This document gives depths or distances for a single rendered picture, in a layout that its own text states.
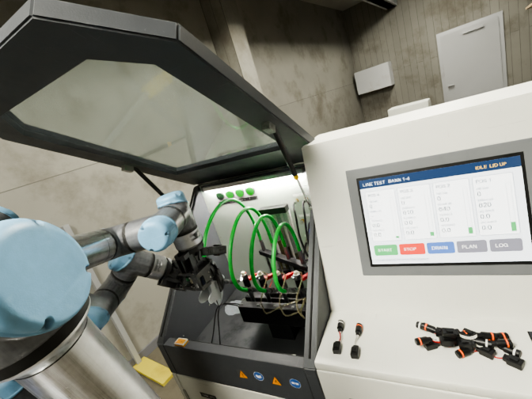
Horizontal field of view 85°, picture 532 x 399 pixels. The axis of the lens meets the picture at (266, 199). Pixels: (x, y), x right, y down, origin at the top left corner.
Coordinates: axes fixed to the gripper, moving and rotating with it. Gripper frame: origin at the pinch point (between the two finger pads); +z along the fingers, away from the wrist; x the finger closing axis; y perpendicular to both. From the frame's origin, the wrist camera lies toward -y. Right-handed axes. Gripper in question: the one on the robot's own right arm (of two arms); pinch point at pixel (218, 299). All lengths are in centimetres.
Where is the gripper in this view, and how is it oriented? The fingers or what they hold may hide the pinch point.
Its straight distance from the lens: 94.0
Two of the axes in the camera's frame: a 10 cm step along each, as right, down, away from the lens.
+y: -4.1, 3.8, -8.3
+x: 8.6, -1.3, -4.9
